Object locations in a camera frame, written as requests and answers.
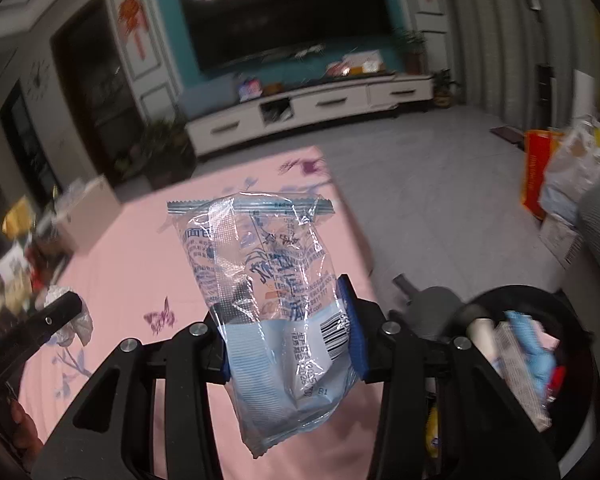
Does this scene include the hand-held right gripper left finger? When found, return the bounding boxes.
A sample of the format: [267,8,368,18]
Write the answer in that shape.
[36,309,232,480]

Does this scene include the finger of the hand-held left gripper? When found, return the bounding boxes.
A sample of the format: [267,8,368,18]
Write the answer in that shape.
[0,291,83,391]

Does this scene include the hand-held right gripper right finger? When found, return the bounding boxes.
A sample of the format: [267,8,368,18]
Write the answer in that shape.
[336,274,562,480]

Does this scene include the clear blue snack packet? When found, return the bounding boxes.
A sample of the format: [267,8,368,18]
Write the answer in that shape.
[166,192,361,460]

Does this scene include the black trash bin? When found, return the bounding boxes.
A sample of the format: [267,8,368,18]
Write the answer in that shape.
[425,285,600,480]

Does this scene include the person's left hand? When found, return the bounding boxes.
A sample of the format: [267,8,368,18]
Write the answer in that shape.
[9,399,47,467]

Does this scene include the crumpled clear plastic wrap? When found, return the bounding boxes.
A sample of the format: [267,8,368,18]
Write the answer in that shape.
[44,284,95,347]

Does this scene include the pink printed tablecloth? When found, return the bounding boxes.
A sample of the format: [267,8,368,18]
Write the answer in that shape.
[17,145,376,480]

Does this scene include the yellow paper bag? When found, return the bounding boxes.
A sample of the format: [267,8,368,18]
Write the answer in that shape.
[2,199,35,237]

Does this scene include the white flat box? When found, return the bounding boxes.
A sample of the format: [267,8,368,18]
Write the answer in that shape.
[54,175,125,255]

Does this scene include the silver wrapper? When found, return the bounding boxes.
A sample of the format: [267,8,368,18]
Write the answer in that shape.
[495,322,553,431]

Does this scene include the group of potted plants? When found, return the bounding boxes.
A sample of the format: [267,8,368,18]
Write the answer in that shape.
[115,115,198,188]

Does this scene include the printed cardboard box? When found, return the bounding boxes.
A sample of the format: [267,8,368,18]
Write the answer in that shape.
[539,217,586,266]

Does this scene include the white television cabinet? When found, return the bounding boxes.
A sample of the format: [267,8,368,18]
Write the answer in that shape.
[185,74,435,158]

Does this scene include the red shopping bag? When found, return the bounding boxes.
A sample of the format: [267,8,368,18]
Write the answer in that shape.
[521,129,566,221]

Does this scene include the dark door mat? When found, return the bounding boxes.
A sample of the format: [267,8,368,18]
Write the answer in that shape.
[490,125,527,150]

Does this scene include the small potted floor plant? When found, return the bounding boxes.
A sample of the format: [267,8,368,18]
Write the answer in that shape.
[430,70,456,108]

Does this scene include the white desk calendar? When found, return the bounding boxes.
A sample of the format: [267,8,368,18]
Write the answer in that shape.
[342,50,386,75]

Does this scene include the large white plastic bag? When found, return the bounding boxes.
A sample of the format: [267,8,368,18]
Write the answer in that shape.
[539,117,600,221]

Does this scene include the potted plant brown pot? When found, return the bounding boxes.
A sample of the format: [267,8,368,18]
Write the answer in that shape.
[395,27,428,73]

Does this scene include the black upright appliance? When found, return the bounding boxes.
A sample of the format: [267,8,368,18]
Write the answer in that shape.
[536,62,555,131]

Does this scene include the black television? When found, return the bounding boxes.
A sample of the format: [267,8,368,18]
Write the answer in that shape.
[176,0,396,73]

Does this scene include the grey curtain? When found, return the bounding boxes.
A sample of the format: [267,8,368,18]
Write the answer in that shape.
[442,0,600,128]

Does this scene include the deer wall clock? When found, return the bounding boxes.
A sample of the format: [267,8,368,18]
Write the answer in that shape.
[26,59,55,100]

